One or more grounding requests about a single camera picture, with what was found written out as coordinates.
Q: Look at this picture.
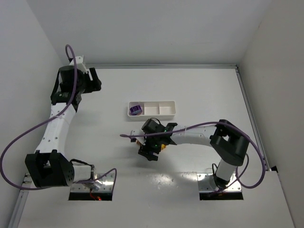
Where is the purple lego brick top pile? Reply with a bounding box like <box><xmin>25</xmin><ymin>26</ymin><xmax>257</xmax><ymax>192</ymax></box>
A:
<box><xmin>129</xmin><ymin>105</ymin><xmax>143</xmax><ymax>116</ymax></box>

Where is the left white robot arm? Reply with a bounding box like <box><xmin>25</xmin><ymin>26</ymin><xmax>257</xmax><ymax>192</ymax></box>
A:
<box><xmin>25</xmin><ymin>66</ymin><xmax>102</xmax><ymax>188</ymax></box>

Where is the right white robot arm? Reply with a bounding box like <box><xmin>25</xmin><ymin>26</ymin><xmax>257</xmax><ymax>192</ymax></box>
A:
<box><xmin>136</xmin><ymin>119</ymin><xmax>249</xmax><ymax>189</ymax></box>

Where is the white three-compartment tray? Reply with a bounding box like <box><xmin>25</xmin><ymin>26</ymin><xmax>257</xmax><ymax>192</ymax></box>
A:
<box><xmin>127</xmin><ymin>101</ymin><xmax>176</xmax><ymax>121</ymax></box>

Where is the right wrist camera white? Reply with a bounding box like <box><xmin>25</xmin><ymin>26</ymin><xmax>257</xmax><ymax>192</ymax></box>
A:
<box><xmin>130</xmin><ymin>130</ymin><xmax>145</xmax><ymax>145</ymax></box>

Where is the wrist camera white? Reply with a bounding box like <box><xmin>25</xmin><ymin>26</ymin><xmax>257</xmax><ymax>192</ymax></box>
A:
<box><xmin>130</xmin><ymin>130</ymin><xmax>145</xmax><ymax>145</ymax></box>
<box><xmin>75</xmin><ymin>56</ymin><xmax>91</xmax><ymax>80</ymax></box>

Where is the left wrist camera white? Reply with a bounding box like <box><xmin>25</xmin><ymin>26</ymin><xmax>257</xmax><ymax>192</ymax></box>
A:
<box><xmin>75</xmin><ymin>56</ymin><xmax>91</xmax><ymax>80</ymax></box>

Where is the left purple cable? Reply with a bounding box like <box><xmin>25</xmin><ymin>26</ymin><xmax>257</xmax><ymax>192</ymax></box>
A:
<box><xmin>0</xmin><ymin>44</ymin><xmax>117</xmax><ymax>190</ymax></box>

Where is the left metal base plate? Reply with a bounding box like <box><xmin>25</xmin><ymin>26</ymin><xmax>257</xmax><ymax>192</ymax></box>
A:
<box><xmin>68</xmin><ymin>173</ymin><xmax>116</xmax><ymax>201</ymax></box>

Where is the metal base plate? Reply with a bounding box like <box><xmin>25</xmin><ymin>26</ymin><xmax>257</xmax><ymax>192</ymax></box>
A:
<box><xmin>197</xmin><ymin>173</ymin><xmax>244</xmax><ymax>201</ymax></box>
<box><xmin>68</xmin><ymin>173</ymin><xmax>116</xmax><ymax>201</ymax></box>

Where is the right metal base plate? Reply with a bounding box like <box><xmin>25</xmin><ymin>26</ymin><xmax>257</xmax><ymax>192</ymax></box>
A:
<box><xmin>197</xmin><ymin>173</ymin><xmax>244</xmax><ymax>201</ymax></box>

